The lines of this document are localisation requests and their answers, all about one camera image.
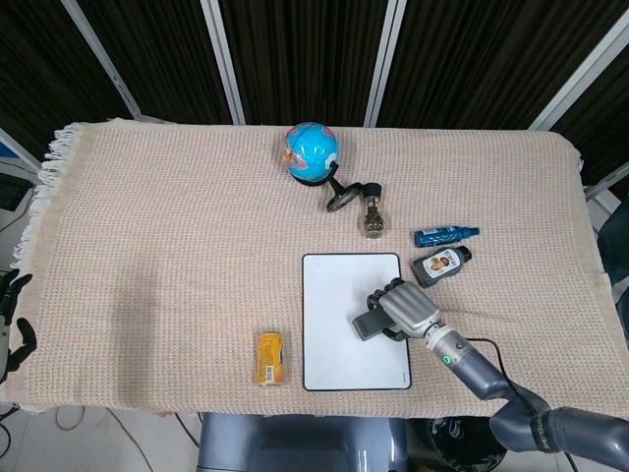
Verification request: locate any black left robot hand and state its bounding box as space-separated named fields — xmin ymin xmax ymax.
xmin=0 ymin=268 xmax=39 ymax=384

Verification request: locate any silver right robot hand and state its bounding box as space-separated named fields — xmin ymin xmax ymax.
xmin=366 ymin=277 xmax=442 ymax=343

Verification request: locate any grey whiteboard eraser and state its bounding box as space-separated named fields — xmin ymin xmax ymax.
xmin=352 ymin=308 xmax=394 ymax=341

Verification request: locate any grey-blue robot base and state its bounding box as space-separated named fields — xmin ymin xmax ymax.
xmin=196 ymin=411 xmax=409 ymax=472

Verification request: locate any white rectangular board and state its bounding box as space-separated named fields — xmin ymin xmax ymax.
xmin=301 ymin=252 xmax=413 ymax=393

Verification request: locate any dark sauce bottle with label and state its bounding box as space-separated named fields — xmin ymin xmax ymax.
xmin=411 ymin=245 xmax=473 ymax=289

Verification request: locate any blue spray bottle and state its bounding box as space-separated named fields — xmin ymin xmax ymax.
xmin=414 ymin=224 xmax=481 ymax=249

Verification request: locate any glass spice jar black cap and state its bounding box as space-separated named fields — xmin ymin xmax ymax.
xmin=361 ymin=181 xmax=387 ymax=241

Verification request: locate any black round bin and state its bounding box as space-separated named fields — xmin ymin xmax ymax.
xmin=407 ymin=417 xmax=507 ymax=472

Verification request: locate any orange drink can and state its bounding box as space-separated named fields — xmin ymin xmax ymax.
xmin=254 ymin=331 xmax=287 ymax=387

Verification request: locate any beige waffle-weave tablecloth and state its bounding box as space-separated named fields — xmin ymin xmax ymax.
xmin=9 ymin=119 xmax=610 ymax=422

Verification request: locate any blue globe on black stand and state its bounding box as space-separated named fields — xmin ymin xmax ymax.
xmin=283 ymin=121 xmax=365 ymax=213

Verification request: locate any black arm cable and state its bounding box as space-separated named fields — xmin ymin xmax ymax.
xmin=464 ymin=336 xmax=576 ymax=472

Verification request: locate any dark partition panel white frame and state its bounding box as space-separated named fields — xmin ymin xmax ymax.
xmin=363 ymin=0 xmax=629 ymax=132
xmin=0 ymin=0 xmax=143 ymax=171
xmin=61 ymin=0 xmax=247 ymax=127
xmin=530 ymin=9 xmax=629 ymax=212
xmin=200 ymin=0 xmax=409 ymax=128

